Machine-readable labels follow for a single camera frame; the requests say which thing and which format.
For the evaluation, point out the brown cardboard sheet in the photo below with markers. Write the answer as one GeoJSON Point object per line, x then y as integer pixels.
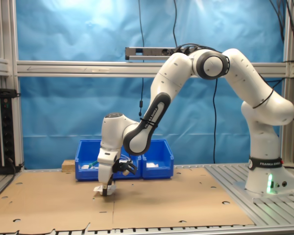
{"type": "Point", "coordinates": [161, 203]}

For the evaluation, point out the green cannula in clear packet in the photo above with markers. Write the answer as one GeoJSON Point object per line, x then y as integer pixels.
{"type": "Point", "coordinates": [94, 168]}

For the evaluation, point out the green plastic cannula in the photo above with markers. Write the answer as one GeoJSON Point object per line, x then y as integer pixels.
{"type": "Point", "coordinates": [94, 163]}

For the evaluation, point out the aluminium frame post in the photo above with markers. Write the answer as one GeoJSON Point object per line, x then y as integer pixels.
{"type": "Point", "coordinates": [287, 142]}
{"type": "Point", "coordinates": [13, 36]}

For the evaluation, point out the black equipment rack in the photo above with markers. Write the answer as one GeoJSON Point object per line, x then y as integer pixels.
{"type": "Point", "coordinates": [5, 127]}

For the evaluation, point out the blue bin with gauze packets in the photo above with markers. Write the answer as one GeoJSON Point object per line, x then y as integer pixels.
{"type": "Point", "coordinates": [156, 173]}

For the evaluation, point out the blue bin with masks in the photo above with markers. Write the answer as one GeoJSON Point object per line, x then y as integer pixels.
{"type": "Point", "coordinates": [127, 178]}

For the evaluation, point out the white gauze swab packet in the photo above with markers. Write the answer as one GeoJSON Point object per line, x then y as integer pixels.
{"type": "Point", "coordinates": [152, 165]}
{"type": "Point", "coordinates": [97, 189]}

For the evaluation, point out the horizontal aluminium beam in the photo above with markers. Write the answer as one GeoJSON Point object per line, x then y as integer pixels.
{"type": "Point", "coordinates": [63, 68]}

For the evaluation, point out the silver power strip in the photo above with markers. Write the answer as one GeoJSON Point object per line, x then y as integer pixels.
{"type": "Point", "coordinates": [147, 51]}

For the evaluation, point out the blue bin with cannulas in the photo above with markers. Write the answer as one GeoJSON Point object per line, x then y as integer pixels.
{"type": "Point", "coordinates": [85, 175]}

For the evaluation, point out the white printed flat packet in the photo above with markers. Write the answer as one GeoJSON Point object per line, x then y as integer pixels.
{"type": "Point", "coordinates": [84, 167]}

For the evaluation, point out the chipboard wooden board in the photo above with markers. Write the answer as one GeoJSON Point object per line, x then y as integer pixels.
{"type": "Point", "coordinates": [68, 166]}

